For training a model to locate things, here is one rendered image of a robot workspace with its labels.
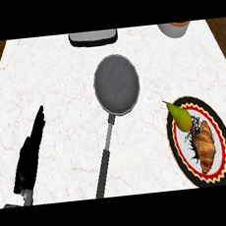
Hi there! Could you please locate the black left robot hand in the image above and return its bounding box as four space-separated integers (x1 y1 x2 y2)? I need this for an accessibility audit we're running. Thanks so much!
4 104 54 197

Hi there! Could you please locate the black red patterned plate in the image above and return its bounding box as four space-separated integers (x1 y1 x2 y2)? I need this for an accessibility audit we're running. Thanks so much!
163 91 226 192

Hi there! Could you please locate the brown croissant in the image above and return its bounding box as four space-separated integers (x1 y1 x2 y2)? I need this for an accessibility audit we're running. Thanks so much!
191 118 220 176

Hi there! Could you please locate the grey frying pan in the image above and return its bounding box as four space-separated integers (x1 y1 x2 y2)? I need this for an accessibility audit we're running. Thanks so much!
81 51 152 199

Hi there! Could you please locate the green pear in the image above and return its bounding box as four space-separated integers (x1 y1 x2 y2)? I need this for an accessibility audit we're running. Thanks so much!
161 97 194 136

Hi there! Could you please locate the grey black appliance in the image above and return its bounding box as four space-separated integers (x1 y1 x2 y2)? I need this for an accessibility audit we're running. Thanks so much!
67 28 120 50

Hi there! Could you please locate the grey round pot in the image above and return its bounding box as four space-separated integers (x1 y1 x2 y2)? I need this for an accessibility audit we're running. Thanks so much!
156 20 193 41

